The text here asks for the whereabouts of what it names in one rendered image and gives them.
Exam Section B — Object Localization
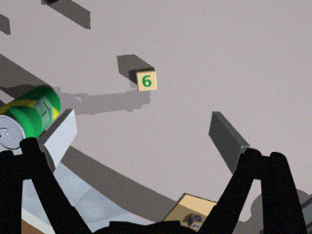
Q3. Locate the beige letter block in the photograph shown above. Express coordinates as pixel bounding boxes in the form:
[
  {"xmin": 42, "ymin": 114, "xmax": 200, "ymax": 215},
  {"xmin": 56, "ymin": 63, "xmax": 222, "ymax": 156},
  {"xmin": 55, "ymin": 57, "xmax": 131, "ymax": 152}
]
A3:
[
  {"xmin": 187, "ymin": 214, "xmax": 203, "ymax": 230},
  {"xmin": 136, "ymin": 67, "xmax": 157, "ymax": 91}
]

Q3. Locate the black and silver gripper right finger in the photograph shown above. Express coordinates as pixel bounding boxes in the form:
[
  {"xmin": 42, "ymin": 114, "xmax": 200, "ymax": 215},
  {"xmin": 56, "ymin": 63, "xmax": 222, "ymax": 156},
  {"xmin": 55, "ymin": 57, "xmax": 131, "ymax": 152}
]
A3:
[{"xmin": 197, "ymin": 111, "xmax": 308, "ymax": 234}]

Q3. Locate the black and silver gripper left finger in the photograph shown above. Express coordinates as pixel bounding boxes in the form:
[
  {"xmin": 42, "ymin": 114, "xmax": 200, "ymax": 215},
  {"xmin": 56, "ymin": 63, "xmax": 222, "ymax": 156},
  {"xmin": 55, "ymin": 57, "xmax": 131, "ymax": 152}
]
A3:
[{"xmin": 0, "ymin": 109, "xmax": 93, "ymax": 234}]

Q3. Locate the green and yellow drink can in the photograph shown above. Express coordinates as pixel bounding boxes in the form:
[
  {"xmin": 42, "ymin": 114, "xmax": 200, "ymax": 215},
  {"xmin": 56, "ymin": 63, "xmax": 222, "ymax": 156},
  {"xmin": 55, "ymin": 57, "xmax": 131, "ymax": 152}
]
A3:
[{"xmin": 0, "ymin": 86, "xmax": 61, "ymax": 151}]

